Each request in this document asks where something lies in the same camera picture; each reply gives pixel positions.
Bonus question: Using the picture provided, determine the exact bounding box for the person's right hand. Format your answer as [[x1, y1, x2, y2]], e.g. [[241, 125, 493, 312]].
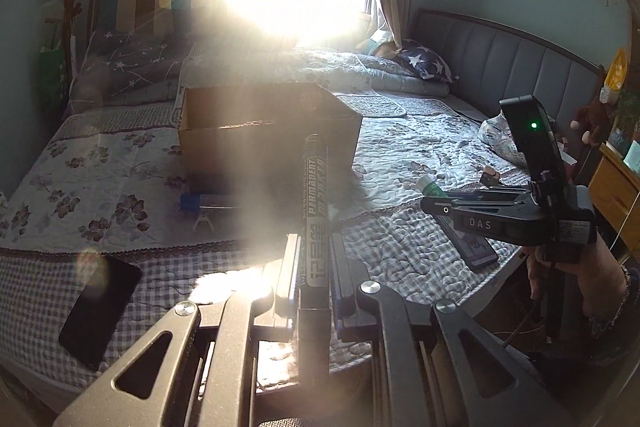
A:
[[520, 231, 633, 333]]

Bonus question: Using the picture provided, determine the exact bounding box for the green capped white tube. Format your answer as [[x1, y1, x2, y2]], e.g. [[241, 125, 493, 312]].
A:
[[416, 174, 447, 197]]

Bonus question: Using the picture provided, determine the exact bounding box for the brown cardboard box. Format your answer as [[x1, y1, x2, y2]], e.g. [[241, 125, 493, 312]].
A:
[[178, 82, 362, 193]]

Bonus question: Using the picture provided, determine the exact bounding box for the floral quilted bedspread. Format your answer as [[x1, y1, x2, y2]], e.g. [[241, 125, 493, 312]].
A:
[[1, 46, 527, 411]]

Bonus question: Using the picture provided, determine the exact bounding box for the wooden bedside cabinet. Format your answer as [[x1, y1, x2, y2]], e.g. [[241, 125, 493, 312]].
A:
[[588, 143, 640, 257]]

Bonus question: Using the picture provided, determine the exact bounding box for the dark sleeved right forearm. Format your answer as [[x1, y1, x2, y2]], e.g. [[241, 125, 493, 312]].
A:
[[528, 268, 639, 421]]

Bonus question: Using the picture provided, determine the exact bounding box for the white plastic bag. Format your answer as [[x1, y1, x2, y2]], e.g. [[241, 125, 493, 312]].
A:
[[477, 112, 526, 168]]

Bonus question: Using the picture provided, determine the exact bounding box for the black smartphone dark screen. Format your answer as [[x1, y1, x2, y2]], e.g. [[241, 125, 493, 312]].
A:
[[58, 257, 142, 372]]

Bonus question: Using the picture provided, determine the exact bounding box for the grey padded headboard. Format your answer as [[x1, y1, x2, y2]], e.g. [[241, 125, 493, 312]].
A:
[[411, 9, 601, 126]]

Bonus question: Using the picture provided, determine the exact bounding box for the blue handled white tool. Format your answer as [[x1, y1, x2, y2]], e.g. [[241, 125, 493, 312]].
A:
[[179, 193, 239, 232]]

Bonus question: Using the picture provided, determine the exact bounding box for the smartphone with lit screen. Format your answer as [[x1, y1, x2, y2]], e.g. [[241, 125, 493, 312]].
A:
[[434, 216, 499, 272]]

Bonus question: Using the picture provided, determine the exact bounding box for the star pattern navy pillow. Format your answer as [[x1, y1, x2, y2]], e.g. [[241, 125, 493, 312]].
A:
[[396, 39, 457, 84]]

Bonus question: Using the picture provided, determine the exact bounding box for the green bag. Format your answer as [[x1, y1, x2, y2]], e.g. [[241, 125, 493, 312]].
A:
[[37, 1, 66, 114]]

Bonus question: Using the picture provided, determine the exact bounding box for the constellation pattern dark pillow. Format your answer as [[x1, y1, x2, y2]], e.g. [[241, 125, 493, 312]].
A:
[[65, 29, 191, 116]]

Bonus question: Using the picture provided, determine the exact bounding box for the black permanent marker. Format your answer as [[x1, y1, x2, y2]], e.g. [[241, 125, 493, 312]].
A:
[[297, 133, 331, 388]]

